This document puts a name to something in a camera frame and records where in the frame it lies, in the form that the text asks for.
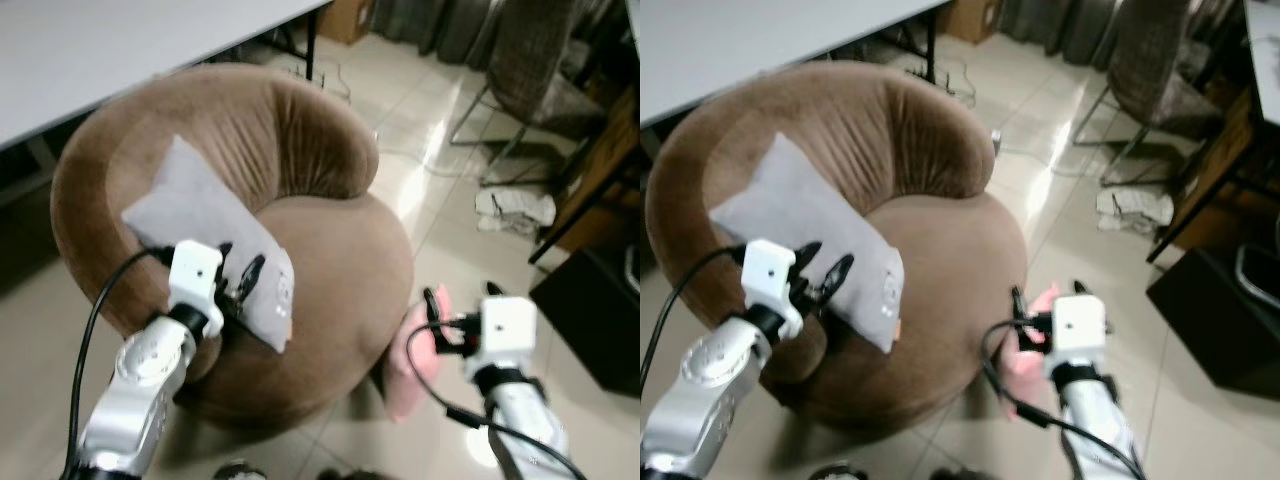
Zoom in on pink pillow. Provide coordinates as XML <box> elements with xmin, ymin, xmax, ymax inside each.
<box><xmin>995</xmin><ymin>283</ymin><xmax>1063</xmax><ymax>421</ymax></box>
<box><xmin>385</xmin><ymin>285</ymin><xmax>471</xmax><ymax>423</ymax></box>

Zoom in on grey rectangular pillow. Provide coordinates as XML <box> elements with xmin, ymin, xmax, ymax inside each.
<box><xmin>708</xmin><ymin>133</ymin><xmax>906</xmax><ymax>354</ymax></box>
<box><xmin>120</xmin><ymin>135</ymin><xmax>297</xmax><ymax>353</ymax></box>

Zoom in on brown round velvet sofa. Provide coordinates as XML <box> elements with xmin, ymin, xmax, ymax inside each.
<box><xmin>645</xmin><ymin>60</ymin><xmax>1029</xmax><ymax>433</ymax></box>
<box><xmin>50</xmin><ymin>62</ymin><xmax>416</xmax><ymax>433</ymax></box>

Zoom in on white crumpled cloth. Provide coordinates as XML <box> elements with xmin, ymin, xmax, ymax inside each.
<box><xmin>474</xmin><ymin>184</ymin><xmax>557</xmax><ymax>237</ymax></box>
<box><xmin>1094</xmin><ymin>184</ymin><xmax>1177</xmax><ymax>237</ymax></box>

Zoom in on black box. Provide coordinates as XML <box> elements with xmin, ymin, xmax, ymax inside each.
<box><xmin>528</xmin><ymin>245</ymin><xmax>641</xmax><ymax>397</ymax></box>
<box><xmin>1145</xmin><ymin>240</ymin><xmax>1280</xmax><ymax>403</ymax></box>

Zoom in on brown wooden cabinet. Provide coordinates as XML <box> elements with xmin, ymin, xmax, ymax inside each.
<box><xmin>528</xmin><ymin>85</ymin><xmax>641</xmax><ymax>267</ymax></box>
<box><xmin>1147</xmin><ymin>90</ymin><xmax>1280</xmax><ymax>265</ymax></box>

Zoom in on black table leg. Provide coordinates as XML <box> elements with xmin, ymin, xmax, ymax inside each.
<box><xmin>924</xmin><ymin>10</ymin><xmax>942</xmax><ymax>84</ymax></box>
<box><xmin>301</xmin><ymin>10</ymin><xmax>322</xmax><ymax>84</ymax></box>

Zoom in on grey wicker chair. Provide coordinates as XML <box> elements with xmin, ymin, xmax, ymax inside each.
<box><xmin>1073</xmin><ymin>0</ymin><xmax>1247</xmax><ymax>188</ymax></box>
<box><xmin>448</xmin><ymin>0</ymin><xmax>627</xmax><ymax>188</ymax></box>

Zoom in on grey curtain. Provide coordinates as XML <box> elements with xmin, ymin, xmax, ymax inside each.
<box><xmin>370</xmin><ymin>0</ymin><xmax>513</xmax><ymax>67</ymax></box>
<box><xmin>1000</xmin><ymin>0</ymin><xmax>1133</xmax><ymax>67</ymax></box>

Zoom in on brown cardboard box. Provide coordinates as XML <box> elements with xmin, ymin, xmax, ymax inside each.
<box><xmin>318</xmin><ymin>0</ymin><xmax>377</xmax><ymax>47</ymax></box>
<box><xmin>940</xmin><ymin>0</ymin><xmax>1005</xmax><ymax>45</ymax></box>

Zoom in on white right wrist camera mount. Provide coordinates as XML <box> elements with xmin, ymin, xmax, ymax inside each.
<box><xmin>1050</xmin><ymin>293</ymin><xmax>1110</xmax><ymax>367</ymax></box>
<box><xmin>478</xmin><ymin>296</ymin><xmax>539</xmax><ymax>374</ymax></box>

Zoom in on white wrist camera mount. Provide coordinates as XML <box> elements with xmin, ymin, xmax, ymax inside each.
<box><xmin>742</xmin><ymin>238</ymin><xmax>807</xmax><ymax>339</ymax></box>
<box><xmin>478</xmin><ymin>296</ymin><xmax>539</xmax><ymax>374</ymax></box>
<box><xmin>1050</xmin><ymin>293</ymin><xmax>1110</xmax><ymax>367</ymax></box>
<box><xmin>165</xmin><ymin>240</ymin><xmax>227</xmax><ymax>339</ymax></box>

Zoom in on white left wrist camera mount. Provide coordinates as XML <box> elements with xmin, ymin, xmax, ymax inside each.
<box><xmin>165</xmin><ymin>240</ymin><xmax>227</xmax><ymax>339</ymax></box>
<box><xmin>742</xmin><ymin>238</ymin><xmax>807</xmax><ymax>339</ymax></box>

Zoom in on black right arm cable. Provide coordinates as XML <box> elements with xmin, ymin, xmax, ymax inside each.
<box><xmin>980</xmin><ymin>318</ymin><xmax>1149</xmax><ymax>480</ymax></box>
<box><xmin>404</xmin><ymin>318</ymin><xmax>588</xmax><ymax>480</ymax></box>

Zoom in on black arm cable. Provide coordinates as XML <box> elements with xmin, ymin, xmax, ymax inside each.
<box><xmin>62</xmin><ymin>247</ymin><xmax>173</xmax><ymax>480</ymax></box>
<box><xmin>404</xmin><ymin>318</ymin><xmax>588</xmax><ymax>480</ymax></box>
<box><xmin>980</xmin><ymin>318</ymin><xmax>1149</xmax><ymax>480</ymax></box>
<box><xmin>640</xmin><ymin>245</ymin><xmax>749</xmax><ymax>401</ymax></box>

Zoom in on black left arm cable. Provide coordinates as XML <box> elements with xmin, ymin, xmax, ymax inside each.
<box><xmin>640</xmin><ymin>245</ymin><xmax>749</xmax><ymax>401</ymax></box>
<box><xmin>62</xmin><ymin>247</ymin><xmax>173</xmax><ymax>480</ymax></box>

